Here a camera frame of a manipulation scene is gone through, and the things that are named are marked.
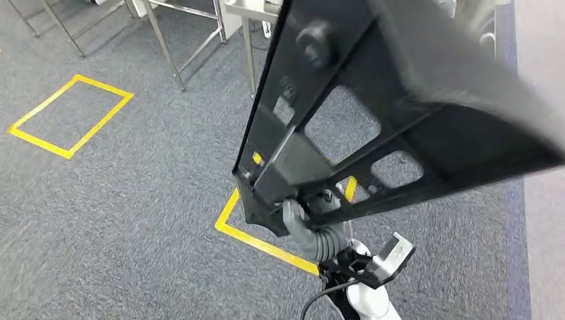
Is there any black plastic plate bracket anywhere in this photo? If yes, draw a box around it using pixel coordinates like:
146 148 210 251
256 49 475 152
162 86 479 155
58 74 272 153
232 0 565 238

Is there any steel workbench table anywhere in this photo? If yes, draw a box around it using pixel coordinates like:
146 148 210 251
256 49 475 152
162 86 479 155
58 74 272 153
224 0 498 99

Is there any steel table with clutter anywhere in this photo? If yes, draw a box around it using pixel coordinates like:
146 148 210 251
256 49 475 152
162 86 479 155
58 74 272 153
4 0 229 93

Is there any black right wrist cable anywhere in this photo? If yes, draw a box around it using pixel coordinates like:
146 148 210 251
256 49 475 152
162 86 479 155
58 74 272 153
300 279 362 320

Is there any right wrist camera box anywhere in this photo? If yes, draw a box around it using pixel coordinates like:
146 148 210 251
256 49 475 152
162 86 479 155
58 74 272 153
328 233 417 291

